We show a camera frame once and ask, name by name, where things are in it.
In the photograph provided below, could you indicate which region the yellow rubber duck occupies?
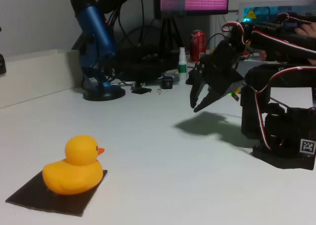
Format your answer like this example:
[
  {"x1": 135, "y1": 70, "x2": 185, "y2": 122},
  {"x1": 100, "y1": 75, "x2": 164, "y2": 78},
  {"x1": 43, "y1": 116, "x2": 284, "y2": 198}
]
[{"x1": 41, "y1": 135, "x2": 106, "y2": 195}]

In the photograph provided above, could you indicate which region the black square card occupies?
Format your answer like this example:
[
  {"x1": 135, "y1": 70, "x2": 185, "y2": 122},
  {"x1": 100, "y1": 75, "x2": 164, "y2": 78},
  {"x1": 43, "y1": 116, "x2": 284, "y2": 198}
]
[{"x1": 5, "y1": 170, "x2": 109, "y2": 217}]

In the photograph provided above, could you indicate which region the person's hand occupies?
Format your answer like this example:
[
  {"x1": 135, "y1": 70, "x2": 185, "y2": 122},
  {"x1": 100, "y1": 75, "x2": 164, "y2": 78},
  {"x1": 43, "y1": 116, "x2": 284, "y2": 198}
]
[{"x1": 295, "y1": 22, "x2": 316, "y2": 37}]

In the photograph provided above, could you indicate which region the black vertical computer mouse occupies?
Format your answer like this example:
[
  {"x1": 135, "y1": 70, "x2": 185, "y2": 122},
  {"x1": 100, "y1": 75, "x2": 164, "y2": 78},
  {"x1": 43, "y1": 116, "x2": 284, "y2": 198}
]
[{"x1": 185, "y1": 70, "x2": 198, "y2": 85}]

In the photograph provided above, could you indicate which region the small white spray bottle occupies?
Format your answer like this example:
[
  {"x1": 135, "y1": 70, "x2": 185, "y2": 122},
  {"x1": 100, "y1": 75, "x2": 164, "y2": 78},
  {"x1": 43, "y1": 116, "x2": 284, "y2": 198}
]
[{"x1": 178, "y1": 46, "x2": 188, "y2": 80}]

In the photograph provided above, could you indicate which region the small pale flat gadget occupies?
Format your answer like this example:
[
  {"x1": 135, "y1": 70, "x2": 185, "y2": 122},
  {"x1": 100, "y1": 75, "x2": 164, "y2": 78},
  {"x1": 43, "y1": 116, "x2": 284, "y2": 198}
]
[{"x1": 161, "y1": 70, "x2": 180, "y2": 85}]

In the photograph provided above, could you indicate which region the grey flat laptop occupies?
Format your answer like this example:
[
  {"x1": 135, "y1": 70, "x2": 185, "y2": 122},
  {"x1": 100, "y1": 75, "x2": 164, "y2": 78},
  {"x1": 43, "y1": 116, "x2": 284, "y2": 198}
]
[{"x1": 232, "y1": 59, "x2": 265, "y2": 77}]

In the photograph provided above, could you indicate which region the small black cube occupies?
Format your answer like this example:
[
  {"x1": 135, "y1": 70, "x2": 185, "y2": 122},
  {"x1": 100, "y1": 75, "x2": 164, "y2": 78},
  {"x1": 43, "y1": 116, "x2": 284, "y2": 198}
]
[{"x1": 160, "y1": 76, "x2": 174, "y2": 90}]

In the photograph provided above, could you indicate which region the red soda can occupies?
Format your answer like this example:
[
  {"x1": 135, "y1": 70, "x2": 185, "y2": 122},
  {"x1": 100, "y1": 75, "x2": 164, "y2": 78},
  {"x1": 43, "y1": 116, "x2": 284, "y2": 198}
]
[{"x1": 189, "y1": 29, "x2": 207, "y2": 62}]

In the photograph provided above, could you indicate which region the small black flat stand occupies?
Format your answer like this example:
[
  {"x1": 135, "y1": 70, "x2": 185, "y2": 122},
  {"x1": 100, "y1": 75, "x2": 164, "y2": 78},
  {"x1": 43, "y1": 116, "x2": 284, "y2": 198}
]
[{"x1": 130, "y1": 80, "x2": 153, "y2": 94}]

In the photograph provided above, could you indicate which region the black tripod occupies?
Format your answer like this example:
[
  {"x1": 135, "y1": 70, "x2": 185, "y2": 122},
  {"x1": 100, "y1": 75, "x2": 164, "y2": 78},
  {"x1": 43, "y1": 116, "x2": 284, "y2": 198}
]
[{"x1": 159, "y1": 17, "x2": 185, "y2": 55}]

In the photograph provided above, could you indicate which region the black electronic device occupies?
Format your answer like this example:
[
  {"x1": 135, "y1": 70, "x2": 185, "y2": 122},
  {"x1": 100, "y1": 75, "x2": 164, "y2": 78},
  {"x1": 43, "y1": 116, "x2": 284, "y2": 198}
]
[{"x1": 112, "y1": 43, "x2": 180, "y2": 84}]

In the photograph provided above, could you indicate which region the white machine yellow warning sign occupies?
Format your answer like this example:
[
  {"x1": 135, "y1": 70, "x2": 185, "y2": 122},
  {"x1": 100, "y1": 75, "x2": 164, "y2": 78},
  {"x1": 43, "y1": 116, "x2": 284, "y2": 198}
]
[{"x1": 238, "y1": 0, "x2": 316, "y2": 25}]

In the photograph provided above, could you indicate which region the black white fiducial marker tag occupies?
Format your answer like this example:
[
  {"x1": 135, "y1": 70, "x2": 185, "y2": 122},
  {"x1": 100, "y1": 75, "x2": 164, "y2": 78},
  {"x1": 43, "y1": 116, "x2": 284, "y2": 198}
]
[{"x1": 300, "y1": 138, "x2": 316, "y2": 154}]

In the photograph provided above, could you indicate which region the blue desktop microphone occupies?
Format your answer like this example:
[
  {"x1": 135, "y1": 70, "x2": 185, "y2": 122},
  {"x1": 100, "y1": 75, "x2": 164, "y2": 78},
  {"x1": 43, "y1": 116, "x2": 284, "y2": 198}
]
[{"x1": 70, "y1": 0, "x2": 126, "y2": 102}]

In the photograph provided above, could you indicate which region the white raised desk shelf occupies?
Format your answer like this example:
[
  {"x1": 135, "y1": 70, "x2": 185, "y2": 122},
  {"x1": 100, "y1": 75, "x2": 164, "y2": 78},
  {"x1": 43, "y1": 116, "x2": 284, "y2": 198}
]
[{"x1": 0, "y1": 48, "x2": 84, "y2": 109}]

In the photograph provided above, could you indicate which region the red white servo cable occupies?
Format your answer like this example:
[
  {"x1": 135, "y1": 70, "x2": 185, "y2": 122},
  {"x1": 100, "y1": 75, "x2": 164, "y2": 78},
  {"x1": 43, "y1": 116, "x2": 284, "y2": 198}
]
[
  {"x1": 254, "y1": 66, "x2": 316, "y2": 151},
  {"x1": 221, "y1": 22, "x2": 316, "y2": 55}
]

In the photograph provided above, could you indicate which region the black hanging cable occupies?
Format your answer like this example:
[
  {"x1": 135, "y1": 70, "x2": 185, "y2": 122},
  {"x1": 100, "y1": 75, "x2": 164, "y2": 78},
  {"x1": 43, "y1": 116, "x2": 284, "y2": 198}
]
[{"x1": 137, "y1": 0, "x2": 146, "y2": 47}]

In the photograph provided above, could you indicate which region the black object at frame edge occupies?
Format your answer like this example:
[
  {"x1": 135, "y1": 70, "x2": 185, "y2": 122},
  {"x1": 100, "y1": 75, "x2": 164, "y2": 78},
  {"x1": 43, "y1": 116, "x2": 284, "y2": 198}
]
[{"x1": 0, "y1": 53, "x2": 7, "y2": 75}]

